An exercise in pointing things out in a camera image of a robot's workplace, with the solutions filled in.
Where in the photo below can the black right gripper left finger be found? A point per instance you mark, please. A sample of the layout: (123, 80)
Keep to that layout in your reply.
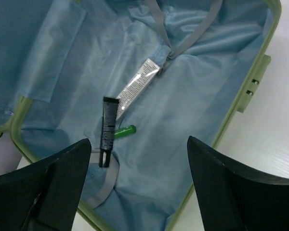
(44, 196)

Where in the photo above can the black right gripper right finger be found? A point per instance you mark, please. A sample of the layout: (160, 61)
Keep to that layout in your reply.
(235, 197)

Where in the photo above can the light green hard suitcase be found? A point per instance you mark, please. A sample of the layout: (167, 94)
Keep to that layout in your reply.
(59, 58)

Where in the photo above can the black cosmetic tube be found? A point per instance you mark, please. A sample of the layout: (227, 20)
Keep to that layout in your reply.
(110, 108)

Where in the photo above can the white rectangular carton box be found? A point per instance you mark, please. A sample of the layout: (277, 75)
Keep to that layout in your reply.
(136, 86)

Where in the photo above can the green cylindrical tube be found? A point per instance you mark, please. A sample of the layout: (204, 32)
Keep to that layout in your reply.
(123, 132)

